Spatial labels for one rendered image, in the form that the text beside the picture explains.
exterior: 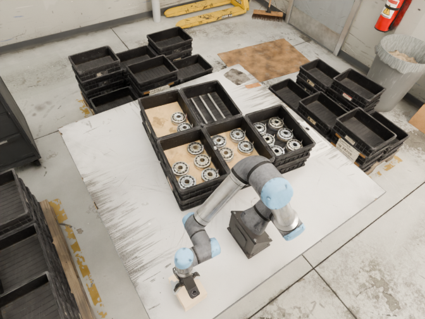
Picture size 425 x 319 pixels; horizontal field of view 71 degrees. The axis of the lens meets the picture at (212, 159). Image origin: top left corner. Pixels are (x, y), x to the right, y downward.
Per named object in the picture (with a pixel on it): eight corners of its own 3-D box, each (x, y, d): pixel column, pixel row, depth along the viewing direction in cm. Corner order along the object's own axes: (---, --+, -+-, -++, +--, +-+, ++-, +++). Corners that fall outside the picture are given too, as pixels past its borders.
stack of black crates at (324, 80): (334, 103, 331) (347, 78, 304) (315, 112, 320) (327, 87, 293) (309, 83, 351) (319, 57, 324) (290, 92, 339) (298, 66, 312)
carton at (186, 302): (206, 297, 146) (207, 293, 140) (185, 312, 142) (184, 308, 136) (190, 269, 154) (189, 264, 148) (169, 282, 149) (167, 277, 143)
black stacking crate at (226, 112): (240, 126, 207) (243, 114, 198) (201, 138, 198) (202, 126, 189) (216, 92, 228) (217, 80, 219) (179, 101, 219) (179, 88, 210)
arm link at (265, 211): (263, 204, 164) (280, 187, 160) (277, 223, 156) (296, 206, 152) (251, 200, 155) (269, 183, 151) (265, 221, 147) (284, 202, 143)
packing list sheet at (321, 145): (333, 146, 215) (333, 146, 215) (310, 159, 206) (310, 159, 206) (301, 118, 231) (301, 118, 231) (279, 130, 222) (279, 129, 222)
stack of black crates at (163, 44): (180, 61, 363) (179, 25, 327) (193, 75, 348) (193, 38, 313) (150, 71, 347) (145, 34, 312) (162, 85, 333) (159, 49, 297)
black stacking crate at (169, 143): (227, 186, 176) (230, 175, 167) (181, 204, 167) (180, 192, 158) (201, 139, 197) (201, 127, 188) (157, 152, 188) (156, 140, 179)
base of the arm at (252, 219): (265, 233, 162) (278, 221, 159) (253, 236, 149) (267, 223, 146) (248, 212, 169) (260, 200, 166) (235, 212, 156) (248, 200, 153)
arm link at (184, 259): (198, 259, 116) (178, 269, 114) (198, 269, 125) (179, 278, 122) (190, 242, 121) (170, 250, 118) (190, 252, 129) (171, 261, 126)
